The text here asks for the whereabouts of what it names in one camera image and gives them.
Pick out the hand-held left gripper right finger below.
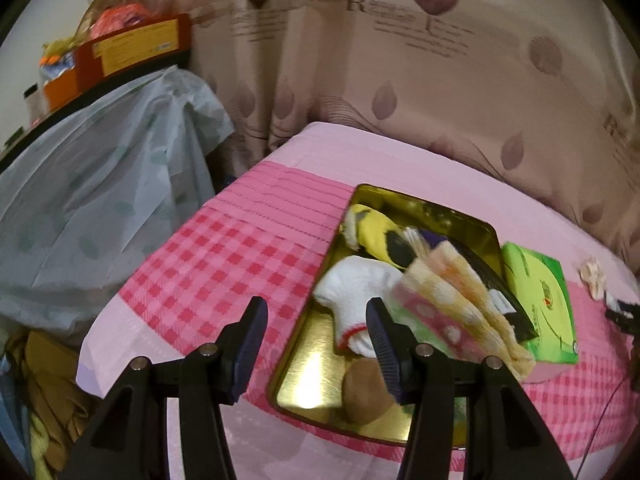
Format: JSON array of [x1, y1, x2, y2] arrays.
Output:
[[365, 297, 576, 480]]

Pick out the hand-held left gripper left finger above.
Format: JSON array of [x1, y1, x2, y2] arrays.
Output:
[[60, 296, 269, 480]]

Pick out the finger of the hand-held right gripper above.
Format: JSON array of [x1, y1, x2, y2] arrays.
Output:
[[604, 297, 640, 336]]

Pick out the gold metal tin tray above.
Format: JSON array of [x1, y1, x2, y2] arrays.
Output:
[[267, 183, 503, 448]]

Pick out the white sock with red trim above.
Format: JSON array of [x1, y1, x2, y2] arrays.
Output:
[[312, 255, 401, 358]]

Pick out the pastel patterned sock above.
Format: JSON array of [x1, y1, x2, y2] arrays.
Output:
[[392, 227, 537, 381]]

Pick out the yellow and black sock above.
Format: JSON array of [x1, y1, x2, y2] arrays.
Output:
[[340, 203, 416, 268]]

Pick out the cream ruffled hair bow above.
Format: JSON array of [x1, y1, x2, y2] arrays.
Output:
[[580, 257, 606, 301]]

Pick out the green tissue box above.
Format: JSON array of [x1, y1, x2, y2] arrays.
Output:
[[500, 242, 581, 365]]

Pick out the mustard brown cloth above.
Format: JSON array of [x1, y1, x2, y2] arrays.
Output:
[[5, 330, 103, 480]]

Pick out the grey plastic cover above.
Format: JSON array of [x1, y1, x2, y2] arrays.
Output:
[[0, 66, 236, 333]]

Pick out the beige leaf print curtain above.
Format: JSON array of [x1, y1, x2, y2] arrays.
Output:
[[107, 0, 640, 281]]

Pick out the small orange box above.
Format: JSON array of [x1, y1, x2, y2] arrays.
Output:
[[42, 67, 83, 111]]

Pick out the red box with yellow label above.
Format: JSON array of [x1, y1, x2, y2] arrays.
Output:
[[75, 14, 193, 93]]

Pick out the small white bottle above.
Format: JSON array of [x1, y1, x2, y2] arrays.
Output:
[[25, 84, 48, 118]]

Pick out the yellow green toy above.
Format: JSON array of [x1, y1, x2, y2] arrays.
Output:
[[40, 37, 86, 58]]

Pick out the orange plastic bag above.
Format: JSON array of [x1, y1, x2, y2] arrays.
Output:
[[90, 2, 151, 38]]

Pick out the thin black cable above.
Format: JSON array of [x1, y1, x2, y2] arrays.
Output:
[[575, 370, 633, 480]]

